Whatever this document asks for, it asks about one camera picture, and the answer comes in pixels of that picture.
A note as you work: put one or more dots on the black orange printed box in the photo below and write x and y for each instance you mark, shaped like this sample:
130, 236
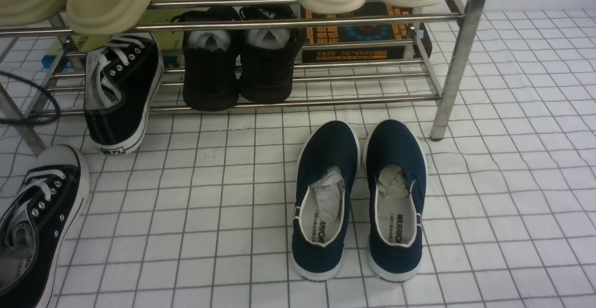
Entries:
355, 43

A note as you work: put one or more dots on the black mesh shoe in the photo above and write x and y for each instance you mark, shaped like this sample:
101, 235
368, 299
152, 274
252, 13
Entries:
210, 82
267, 63

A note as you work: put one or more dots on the black mesh shoe right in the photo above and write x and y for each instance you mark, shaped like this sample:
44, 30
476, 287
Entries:
267, 63

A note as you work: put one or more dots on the navy slip-on shoe left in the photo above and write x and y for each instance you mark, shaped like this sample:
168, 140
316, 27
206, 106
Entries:
327, 166

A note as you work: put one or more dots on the navy slip-on shoe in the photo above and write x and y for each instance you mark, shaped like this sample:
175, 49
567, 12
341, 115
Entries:
327, 166
395, 167

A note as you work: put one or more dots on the white grid floor cloth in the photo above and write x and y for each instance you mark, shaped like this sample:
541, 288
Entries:
200, 215

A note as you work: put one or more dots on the black mesh shoe left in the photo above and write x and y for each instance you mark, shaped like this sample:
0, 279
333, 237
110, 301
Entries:
210, 82

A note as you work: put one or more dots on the navy slip-on shoe right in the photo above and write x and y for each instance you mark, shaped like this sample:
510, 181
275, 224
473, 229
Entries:
395, 167

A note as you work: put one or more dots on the silver metal shoe rack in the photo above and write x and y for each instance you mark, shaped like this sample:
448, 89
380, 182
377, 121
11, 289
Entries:
437, 49

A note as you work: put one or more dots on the black lace-up sneaker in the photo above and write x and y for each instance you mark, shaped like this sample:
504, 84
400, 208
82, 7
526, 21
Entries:
34, 226
120, 81

